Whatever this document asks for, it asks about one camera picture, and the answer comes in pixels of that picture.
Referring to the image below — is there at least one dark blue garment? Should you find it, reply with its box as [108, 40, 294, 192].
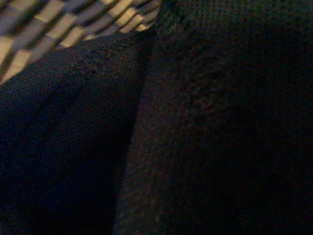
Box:
[0, 0, 313, 235]

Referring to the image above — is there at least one black and white woven basket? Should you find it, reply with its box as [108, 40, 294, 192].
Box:
[0, 0, 161, 83]

